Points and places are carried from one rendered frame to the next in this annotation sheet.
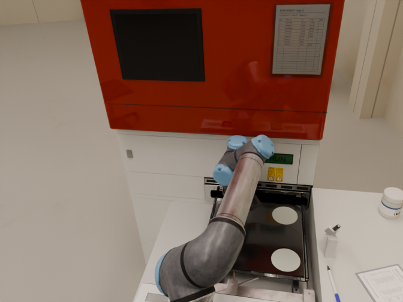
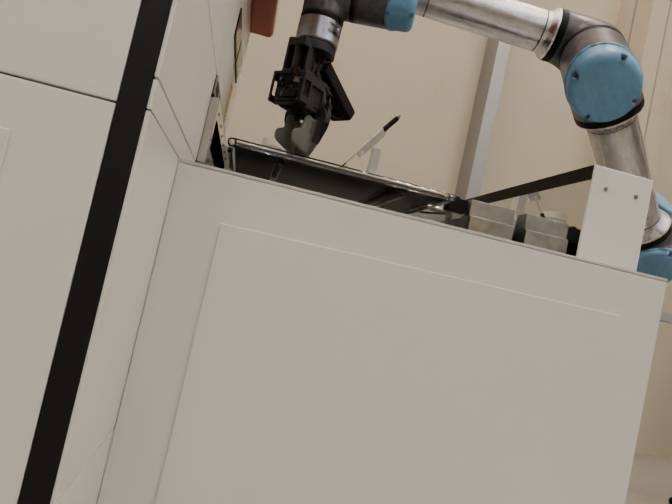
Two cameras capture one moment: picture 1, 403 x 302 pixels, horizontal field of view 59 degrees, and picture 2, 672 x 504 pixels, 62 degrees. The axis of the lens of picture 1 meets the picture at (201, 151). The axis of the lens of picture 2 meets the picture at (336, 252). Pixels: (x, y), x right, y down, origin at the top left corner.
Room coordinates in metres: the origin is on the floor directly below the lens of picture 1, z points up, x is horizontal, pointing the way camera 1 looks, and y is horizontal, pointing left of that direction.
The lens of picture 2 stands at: (1.30, 0.80, 0.72)
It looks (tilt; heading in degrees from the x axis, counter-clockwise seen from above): 3 degrees up; 248
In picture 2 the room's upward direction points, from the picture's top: 13 degrees clockwise
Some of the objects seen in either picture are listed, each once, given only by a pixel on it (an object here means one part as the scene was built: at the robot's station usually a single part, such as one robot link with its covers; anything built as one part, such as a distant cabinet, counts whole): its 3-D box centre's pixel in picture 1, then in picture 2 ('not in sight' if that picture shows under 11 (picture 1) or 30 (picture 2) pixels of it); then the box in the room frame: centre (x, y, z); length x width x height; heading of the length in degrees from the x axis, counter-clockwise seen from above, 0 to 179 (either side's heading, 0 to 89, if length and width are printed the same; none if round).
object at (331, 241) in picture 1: (331, 237); (368, 155); (0.78, -0.40, 1.03); 0.06 x 0.04 x 0.13; 167
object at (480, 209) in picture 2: not in sight; (488, 213); (0.71, 0.01, 0.89); 0.08 x 0.03 x 0.03; 167
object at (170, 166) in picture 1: (214, 168); (218, 51); (1.20, -0.05, 1.02); 0.81 x 0.03 x 0.40; 77
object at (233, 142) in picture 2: (208, 228); (345, 171); (0.98, -0.01, 0.90); 0.37 x 0.01 x 0.01; 167
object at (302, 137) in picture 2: not in sight; (300, 140); (1.03, -0.11, 0.95); 0.06 x 0.03 x 0.09; 34
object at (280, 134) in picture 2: not in sight; (286, 139); (1.05, -0.14, 0.95); 0.06 x 0.03 x 0.09; 34
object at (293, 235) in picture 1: (255, 232); (326, 185); (0.94, -0.19, 0.90); 0.34 x 0.34 x 0.01; 77
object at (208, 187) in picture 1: (255, 196); (214, 157); (1.15, -0.22, 0.89); 0.44 x 0.02 x 0.10; 77
